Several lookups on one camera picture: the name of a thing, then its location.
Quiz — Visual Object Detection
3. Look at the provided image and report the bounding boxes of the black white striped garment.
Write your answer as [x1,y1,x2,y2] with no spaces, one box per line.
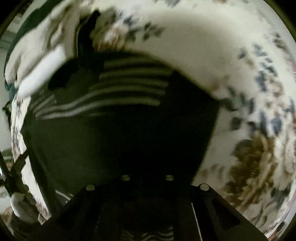
[21,51,220,241]

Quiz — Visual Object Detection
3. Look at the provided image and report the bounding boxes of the cream white garment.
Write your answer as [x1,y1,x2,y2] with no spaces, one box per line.
[4,1,82,97]

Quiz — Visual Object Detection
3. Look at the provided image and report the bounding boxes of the floral bed sheet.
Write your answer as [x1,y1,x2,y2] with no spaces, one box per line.
[11,1,295,240]

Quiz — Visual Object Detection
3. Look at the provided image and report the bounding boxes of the dark green folded quilt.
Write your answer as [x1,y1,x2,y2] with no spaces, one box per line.
[4,8,47,101]

